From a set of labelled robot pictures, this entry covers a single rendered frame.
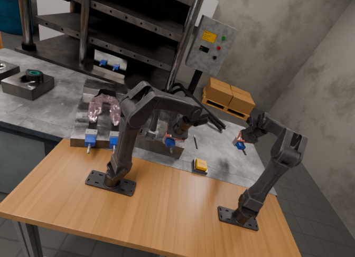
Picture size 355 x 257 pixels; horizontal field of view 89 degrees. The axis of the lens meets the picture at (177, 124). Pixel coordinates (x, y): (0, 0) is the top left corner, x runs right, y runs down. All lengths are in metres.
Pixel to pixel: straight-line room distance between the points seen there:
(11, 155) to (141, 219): 0.90
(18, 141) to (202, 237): 1.05
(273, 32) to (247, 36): 0.51
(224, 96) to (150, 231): 3.23
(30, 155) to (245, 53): 4.05
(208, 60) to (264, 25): 2.86
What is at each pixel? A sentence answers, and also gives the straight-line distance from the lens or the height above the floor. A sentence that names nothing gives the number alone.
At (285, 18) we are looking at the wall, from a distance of 4.55.
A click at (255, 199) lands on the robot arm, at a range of 0.88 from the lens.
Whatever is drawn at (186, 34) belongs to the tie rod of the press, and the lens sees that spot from 1.48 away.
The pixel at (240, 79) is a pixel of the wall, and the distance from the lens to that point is 4.58.
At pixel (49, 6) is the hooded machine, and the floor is 0.75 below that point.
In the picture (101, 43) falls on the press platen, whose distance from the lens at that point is 1.70.
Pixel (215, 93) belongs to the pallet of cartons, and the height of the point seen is 0.29.
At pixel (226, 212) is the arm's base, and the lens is 0.97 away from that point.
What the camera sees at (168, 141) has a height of 0.95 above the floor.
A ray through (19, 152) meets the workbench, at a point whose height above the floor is 0.54.
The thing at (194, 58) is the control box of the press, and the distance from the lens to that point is 1.65.
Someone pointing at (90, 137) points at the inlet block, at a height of 0.87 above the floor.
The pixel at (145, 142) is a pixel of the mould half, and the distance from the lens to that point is 0.98.
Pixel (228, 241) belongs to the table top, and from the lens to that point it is 0.91.
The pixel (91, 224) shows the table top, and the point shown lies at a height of 0.80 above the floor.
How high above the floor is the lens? 1.51
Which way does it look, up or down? 33 degrees down
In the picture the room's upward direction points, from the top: 23 degrees clockwise
